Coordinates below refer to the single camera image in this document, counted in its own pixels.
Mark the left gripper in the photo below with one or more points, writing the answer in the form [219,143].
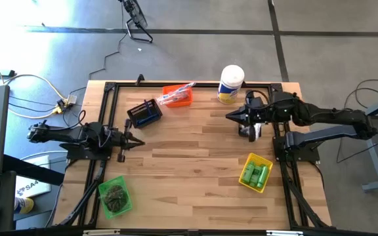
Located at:
[120,139]

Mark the yellow plug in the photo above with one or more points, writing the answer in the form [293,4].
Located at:
[60,108]

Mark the person's shoe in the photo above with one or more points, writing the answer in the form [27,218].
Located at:
[25,204]

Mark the white printed box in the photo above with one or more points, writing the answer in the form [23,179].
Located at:
[31,188]

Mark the silver frame bracket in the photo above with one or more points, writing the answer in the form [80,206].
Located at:
[102,232]
[284,233]

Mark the black clamp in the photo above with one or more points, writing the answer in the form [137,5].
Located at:
[139,79]

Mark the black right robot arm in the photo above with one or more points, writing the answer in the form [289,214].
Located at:
[323,116]

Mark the black aluminium table frame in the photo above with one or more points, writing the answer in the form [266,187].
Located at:
[208,85]

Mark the black plastic basket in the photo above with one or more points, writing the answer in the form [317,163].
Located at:
[243,131]
[136,113]

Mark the white yellow wipes canister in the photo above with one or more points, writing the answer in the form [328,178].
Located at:
[231,82]

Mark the black desk beam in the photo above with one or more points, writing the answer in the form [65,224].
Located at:
[34,170]

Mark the green plastic basket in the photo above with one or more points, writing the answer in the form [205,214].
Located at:
[105,187]

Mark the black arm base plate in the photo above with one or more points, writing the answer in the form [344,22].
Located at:
[302,154]
[77,154]

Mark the grey metal table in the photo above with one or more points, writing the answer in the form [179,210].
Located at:
[374,154]

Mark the white power adapter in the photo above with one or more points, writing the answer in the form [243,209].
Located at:
[71,100]

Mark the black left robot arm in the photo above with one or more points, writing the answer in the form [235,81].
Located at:
[71,136]

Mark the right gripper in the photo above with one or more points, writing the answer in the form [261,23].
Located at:
[259,113]

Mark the orange plastic basket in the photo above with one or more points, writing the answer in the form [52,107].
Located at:
[184,100]

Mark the black floor fan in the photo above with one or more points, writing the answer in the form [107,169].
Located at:
[136,13]

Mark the yellow plastic basket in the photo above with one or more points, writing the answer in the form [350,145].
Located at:
[267,164]

